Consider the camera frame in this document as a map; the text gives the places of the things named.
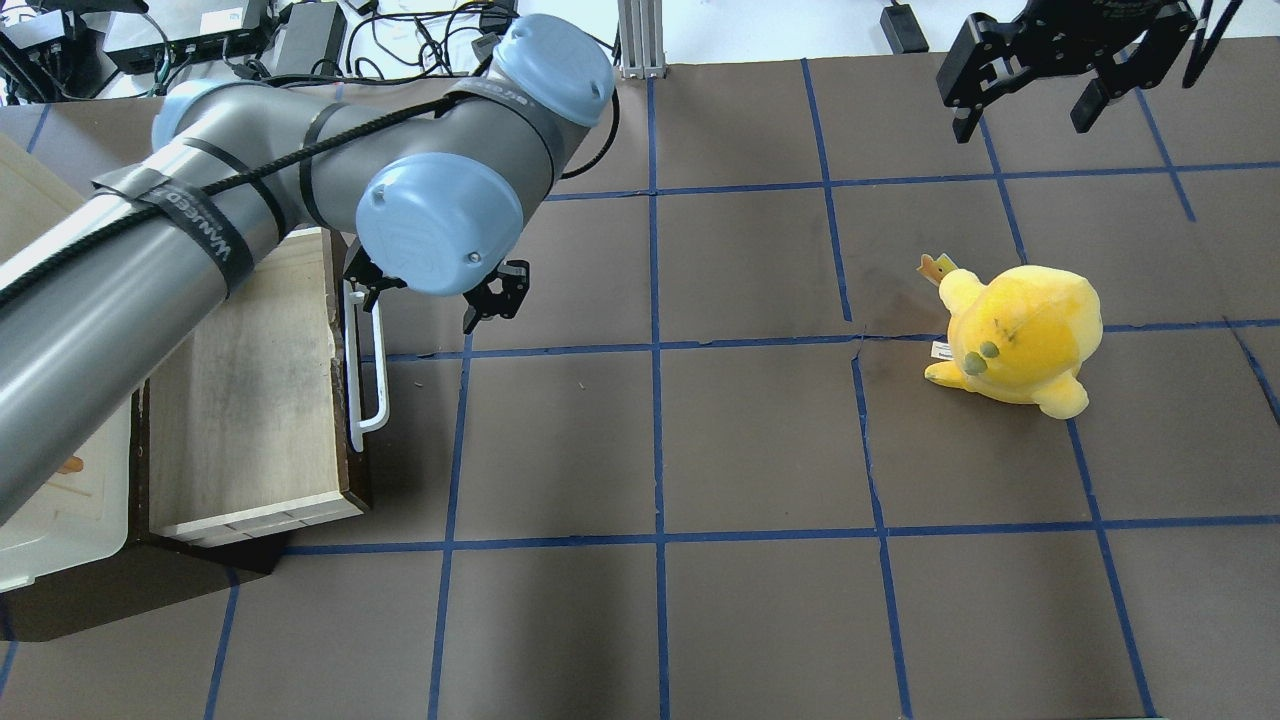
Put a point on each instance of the aluminium frame post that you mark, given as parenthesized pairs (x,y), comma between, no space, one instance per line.
(641,40)

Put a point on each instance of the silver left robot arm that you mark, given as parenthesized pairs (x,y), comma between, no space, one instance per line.
(436,194)

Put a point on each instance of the yellow plush toy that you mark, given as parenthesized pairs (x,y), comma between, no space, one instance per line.
(1021,338)

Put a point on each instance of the black power adapter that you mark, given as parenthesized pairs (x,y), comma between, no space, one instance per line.
(311,35)

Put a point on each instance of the cream plastic storage box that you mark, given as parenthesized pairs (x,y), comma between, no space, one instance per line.
(80,515)

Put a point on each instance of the dark wooden drawer cabinet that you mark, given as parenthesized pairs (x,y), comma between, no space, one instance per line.
(147,573)

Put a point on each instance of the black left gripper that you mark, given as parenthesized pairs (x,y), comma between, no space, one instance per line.
(497,293)

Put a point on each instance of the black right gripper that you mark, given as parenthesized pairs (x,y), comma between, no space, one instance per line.
(1085,30)

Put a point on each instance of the light wooden pulled-out drawer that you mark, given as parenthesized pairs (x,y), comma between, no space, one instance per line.
(245,426)

